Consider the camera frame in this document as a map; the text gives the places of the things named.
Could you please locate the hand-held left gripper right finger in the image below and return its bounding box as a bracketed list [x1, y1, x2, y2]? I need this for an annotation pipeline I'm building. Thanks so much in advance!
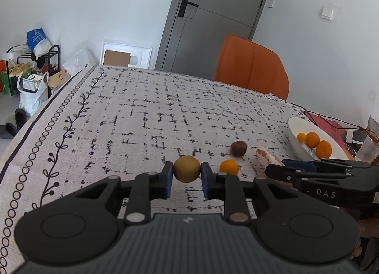
[201, 162, 299, 224]

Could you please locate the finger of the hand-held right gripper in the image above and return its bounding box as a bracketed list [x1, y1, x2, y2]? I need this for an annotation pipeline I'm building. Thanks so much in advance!
[283, 158, 375, 174]
[265, 164, 344, 187]

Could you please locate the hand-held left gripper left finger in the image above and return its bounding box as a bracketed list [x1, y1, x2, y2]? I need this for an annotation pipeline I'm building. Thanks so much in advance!
[75, 162, 174, 224]

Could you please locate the yellow-green round fruit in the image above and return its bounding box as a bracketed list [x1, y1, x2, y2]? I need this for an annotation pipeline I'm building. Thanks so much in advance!
[173, 156, 202, 183]

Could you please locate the large orange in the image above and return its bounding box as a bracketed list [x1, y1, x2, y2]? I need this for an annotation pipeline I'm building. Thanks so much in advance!
[316, 140, 333, 158]
[305, 132, 320, 148]

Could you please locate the white bowl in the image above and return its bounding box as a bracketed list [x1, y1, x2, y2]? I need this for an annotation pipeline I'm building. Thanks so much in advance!
[287, 117, 351, 162]

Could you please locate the person's right hand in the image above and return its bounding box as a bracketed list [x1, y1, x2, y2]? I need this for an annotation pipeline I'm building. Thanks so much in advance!
[352, 216, 379, 260]

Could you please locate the dark purple plum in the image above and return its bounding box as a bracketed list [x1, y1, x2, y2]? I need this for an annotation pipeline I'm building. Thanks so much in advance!
[230, 140, 248, 157]

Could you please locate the clear glass cup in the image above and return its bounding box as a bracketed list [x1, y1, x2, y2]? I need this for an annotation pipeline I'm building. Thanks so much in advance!
[355, 138, 379, 164]

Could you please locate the white charger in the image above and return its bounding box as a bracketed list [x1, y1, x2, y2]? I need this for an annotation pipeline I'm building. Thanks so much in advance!
[346, 130, 367, 144]

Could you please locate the patterned white tablecloth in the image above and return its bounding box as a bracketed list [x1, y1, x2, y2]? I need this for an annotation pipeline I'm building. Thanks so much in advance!
[0, 65, 359, 274]

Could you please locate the grey printed packet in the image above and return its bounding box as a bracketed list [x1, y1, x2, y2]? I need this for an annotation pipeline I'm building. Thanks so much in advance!
[367, 116, 379, 141]

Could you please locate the orange chair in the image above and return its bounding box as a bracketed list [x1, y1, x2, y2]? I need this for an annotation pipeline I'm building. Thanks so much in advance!
[213, 35, 290, 100]

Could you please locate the brown cardboard sheet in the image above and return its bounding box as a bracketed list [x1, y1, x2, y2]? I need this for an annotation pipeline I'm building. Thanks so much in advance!
[103, 50, 131, 67]

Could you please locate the brown paper bag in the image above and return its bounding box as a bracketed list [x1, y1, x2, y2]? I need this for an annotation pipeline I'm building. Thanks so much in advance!
[48, 70, 72, 89]

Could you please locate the clear plastic bag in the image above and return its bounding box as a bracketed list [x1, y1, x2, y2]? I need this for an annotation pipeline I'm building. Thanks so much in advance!
[62, 48, 98, 77]

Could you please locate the grey door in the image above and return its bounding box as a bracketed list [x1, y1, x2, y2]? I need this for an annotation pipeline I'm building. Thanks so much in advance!
[155, 0, 276, 81]

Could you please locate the large white plastic bag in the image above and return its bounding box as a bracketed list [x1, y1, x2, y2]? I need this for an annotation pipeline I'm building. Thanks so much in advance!
[17, 73, 49, 116]

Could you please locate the grey slipper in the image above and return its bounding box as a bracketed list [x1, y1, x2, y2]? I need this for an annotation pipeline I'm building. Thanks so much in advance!
[15, 108, 28, 128]
[0, 123, 17, 140]

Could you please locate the white mesh basket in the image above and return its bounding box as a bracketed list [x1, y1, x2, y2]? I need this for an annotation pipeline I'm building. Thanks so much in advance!
[22, 75, 45, 91]

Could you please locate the black shoe rack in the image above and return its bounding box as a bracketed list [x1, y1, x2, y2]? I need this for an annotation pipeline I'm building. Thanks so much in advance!
[6, 45, 60, 97]

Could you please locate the green box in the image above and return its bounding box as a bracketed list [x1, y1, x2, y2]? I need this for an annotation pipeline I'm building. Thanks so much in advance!
[1, 71, 13, 96]

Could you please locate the blue and white bag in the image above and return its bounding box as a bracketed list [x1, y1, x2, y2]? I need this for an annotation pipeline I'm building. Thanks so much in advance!
[27, 28, 51, 53]

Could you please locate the white plastic package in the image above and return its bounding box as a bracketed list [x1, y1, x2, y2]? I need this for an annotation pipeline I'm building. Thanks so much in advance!
[3, 47, 30, 60]

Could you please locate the black cable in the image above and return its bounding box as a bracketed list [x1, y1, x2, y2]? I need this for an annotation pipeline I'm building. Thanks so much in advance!
[289, 102, 368, 130]

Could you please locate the black door handle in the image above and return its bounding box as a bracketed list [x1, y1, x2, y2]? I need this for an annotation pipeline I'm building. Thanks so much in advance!
[178, 0, 199, 18]

